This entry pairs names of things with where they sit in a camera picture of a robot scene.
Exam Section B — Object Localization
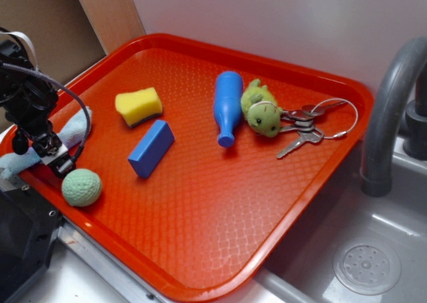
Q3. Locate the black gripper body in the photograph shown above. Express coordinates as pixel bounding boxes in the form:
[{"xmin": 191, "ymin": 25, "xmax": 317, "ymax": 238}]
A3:
[{"xmin": 1, "ymin": 40, "xmax": 62, "ymax": 158}]

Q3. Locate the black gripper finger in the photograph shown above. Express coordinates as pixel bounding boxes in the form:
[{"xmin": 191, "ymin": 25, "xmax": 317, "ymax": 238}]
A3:
[
  {"xmin": 49, "ymin": 153, "xmax": 77, "ymax": 178},
  {"xmin": 12, "ymin": 129, "xmax": 28, "ymax": 156}
]

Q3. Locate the light blue cloth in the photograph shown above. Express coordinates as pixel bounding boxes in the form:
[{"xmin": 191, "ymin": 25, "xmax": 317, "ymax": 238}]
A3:
[{"xmin": 1, "ymin": 109, "xmax": 87, "ymax": 180}]

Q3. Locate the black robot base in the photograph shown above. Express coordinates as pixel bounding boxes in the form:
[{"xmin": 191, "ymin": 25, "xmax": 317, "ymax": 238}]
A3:
[{"xmin": 1, "ymin": 176, "xmax": 61, "ymax": 302}]

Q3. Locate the green textured ball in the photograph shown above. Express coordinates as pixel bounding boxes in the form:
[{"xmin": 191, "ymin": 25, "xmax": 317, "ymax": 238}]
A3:
[{"xmin": 61, "ymin": 169, "xmax": 102, "ymax": 207}]

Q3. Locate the brown cardboard panel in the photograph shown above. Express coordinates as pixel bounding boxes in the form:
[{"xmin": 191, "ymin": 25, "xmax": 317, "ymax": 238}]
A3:
[{"xmin": 0, "ymin": 0, "xmax": 107, "ymax": 133}]

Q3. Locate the blue rectangular block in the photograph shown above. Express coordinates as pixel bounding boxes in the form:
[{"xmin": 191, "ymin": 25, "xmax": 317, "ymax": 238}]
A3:
[{"xmin": 127, "ymin": 120, "xmax": 175, "ymax": 179}]

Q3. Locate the yellow sponge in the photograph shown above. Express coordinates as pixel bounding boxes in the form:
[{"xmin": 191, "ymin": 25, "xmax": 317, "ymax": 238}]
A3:
[{"xmin": 115, "ymin": 87, "xmax": 163, "ymax": 127}]

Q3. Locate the wooden board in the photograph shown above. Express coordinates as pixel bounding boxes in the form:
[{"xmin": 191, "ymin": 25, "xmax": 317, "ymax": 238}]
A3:
[{"xmin": 79, "ymin": 0, "xmax": 145, "ymax": 55}]

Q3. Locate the red plastic tray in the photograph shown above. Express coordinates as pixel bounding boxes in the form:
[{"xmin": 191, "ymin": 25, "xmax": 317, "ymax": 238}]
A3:
[{"xmin": 21, "ymin": 34, "xmax": 374, "ymax": 302}]

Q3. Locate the blue plastic bottle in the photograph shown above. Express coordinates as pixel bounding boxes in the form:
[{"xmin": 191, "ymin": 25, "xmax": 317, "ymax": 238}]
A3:
[{"xmin": 213, "ymin": 71, "xmax": 243, "ymax": 148}]

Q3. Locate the silver key bunch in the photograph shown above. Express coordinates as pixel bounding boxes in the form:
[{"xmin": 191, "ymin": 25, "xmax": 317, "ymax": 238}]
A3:
[{"xmin": 277, "ymin": 98, "xmax": 348, "ymax": 159}]

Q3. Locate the grey plastic sink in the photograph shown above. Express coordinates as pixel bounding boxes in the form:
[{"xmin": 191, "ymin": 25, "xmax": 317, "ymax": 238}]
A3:
[{"xmin": 255, "ymin": 139, "xmax": 427, "ymax": 303}]

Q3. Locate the grey sink faucet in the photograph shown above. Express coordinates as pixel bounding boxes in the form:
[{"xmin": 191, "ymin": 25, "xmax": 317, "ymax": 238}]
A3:
[{"xmin": 360, "ymin": 36, "xmax": 426, "ymax": 197}]

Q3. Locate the sink drain strainer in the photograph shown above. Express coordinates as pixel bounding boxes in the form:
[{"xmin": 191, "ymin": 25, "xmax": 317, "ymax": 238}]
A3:
[{"xmin": 333, "ymin": 238, "xmax": 401, "ymax": 296}]

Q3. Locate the grey braided cable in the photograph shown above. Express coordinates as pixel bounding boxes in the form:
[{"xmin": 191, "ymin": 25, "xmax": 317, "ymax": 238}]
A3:
[{"xmin": 0, "ymin": 61, "xmax": 93, "ymax": 166}]

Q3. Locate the white ribbon cable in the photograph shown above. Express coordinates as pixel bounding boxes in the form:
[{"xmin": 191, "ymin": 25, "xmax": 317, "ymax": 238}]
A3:
[{"xmin": 0, "ymin": 31, "xmax": 38, "ymax": 73}]

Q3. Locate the green plush toy keychain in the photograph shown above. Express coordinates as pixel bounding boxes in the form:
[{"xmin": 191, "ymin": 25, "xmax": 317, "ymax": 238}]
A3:
[{"xmin": 240, "ymin": 79, "xmax": 283, "ymax": 138}]

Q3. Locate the steel wire key ring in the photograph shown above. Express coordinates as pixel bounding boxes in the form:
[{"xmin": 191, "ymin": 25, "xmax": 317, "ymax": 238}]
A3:
[{"xmin": 310, "ymin": 97, "xmax": 359, "ymax": 140}]

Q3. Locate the grey faucet handle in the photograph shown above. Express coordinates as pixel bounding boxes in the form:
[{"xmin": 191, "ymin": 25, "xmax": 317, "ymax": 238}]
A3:
[{"xmin": 403, "ymin": 67, "xmax": 426, "ymax": 161}]

